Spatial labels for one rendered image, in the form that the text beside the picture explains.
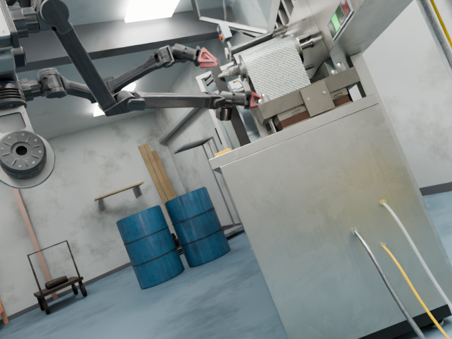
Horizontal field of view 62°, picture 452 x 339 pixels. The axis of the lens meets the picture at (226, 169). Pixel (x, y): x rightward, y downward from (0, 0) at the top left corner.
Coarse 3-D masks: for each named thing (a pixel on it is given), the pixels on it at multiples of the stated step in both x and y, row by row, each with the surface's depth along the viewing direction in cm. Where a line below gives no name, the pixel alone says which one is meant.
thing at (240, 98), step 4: (236, 92) 165; (248, 92) 161; (236, 96) 163; (240, 96) 163; (244, 96) 163; (236, 100) 164; (240, 100) 164; (244, 100) 163; (248, 100) 165; (232, 104) 167; (236, 104) 165; (240, 104) 165; (244, 104) 161; (244, 108) 170
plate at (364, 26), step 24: (312, 0) 151; (336, 0) 130; (360, 0) 114; (384, 0) 118; (408, 0) 128; (312, 24) 162; (360, 24) 134; (384, 24) 147; (312, 48) 175; (336, 48) 155; (360, 48) 172; (312, 72) 189
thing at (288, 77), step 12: (300, 60) 166; (264, 72) 166; (276, 72) 166; (288, 72) 166; (300, 72) 165; (264, 84) 166; (276, 84) 166; (288, 84) 165; (300, 84) 165; (276, 96) 165
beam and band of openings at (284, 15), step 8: (272, 0) 209; (280, 0) 196; (288, 0) 191; (296, 0) 171; (272, 8) 216; (280, 8) 206; (288, 8) 191; (272, 16) 223; (280, 16) 207; (288, 16) 194; (272, 24) 231; (280, 24) 222
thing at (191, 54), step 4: (188, 48) 171; (192, 48) 172; (196, 48) 168; (188, 52) 171; (192, 52) 171; (196, 52) 170; (184, 56) 172; (188, 56) 171; (192, 56) 171; (196, 56) 169; (188, 60) 173; (192, 60) 172
